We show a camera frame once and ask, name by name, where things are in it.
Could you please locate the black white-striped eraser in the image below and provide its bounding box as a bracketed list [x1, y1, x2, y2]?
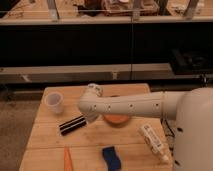
[59, 116, 87, 136]

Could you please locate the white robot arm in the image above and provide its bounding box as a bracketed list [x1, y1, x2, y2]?
[78, 84, 213, 171]

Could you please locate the orange bowl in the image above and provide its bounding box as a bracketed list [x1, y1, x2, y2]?
[103, 115, 130, 126]

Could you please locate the clear plastic cup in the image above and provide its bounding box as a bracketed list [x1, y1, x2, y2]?
[44, 92, 63, 114]

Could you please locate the white glue tube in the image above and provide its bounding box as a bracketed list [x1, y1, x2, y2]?
[139, 124, 169, 164]

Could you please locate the wooden table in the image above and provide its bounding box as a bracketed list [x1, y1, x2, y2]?
[19, 86, 172, 171]

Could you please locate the blue sponge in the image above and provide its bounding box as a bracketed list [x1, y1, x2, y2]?
[102, 146, 121, 171]

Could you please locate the orange carrot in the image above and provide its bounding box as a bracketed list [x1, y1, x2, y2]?
[64, 147, 73, 171]

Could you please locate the grey metal shelf rail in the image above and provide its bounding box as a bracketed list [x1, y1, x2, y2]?
[0, 63, 174, 84]

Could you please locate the black cable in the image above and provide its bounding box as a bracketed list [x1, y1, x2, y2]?
[161, 117, 176, 151]

